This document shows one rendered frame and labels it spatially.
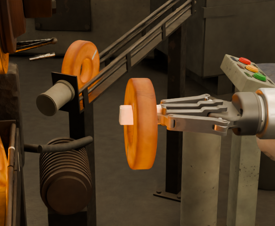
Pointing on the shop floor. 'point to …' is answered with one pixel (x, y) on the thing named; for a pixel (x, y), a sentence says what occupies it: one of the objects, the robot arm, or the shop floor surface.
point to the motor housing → (66, 185)
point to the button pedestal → (243, 153)
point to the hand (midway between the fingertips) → (140, 114)
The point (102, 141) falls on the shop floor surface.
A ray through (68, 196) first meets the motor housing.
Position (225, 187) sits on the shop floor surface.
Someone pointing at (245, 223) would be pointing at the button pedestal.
